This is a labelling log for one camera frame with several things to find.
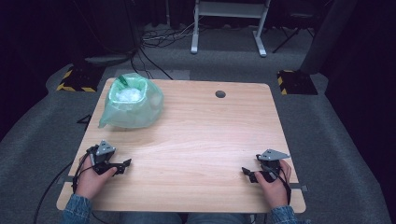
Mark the white metal stand frame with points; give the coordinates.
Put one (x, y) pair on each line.
(229, 9)

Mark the green plastic trash bag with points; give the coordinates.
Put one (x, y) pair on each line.
(152, 102)

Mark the black yellow striped base plate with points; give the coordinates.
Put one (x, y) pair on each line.
(81, 79)
(297, 82)

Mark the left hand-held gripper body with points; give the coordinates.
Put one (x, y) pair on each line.
(104, 148)

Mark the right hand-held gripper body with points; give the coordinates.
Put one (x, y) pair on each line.
(271, 155)

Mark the grey flat stand base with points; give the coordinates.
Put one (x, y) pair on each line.
(106, 59)

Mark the black tripod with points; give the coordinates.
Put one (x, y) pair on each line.
(289, 39)

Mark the person's left hand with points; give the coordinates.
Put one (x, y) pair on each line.
(90, 183)

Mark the black bracket under table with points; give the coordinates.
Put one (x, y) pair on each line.
(85, 119)

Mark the person's right hand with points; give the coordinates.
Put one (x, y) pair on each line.
(277, 191)

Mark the grey slanted pole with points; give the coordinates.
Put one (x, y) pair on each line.
(327, 37)

